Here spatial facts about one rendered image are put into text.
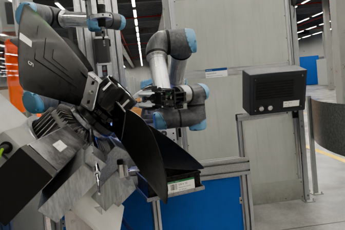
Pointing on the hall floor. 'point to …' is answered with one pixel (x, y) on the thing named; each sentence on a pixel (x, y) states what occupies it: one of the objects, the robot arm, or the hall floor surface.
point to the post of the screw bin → (156, 215)
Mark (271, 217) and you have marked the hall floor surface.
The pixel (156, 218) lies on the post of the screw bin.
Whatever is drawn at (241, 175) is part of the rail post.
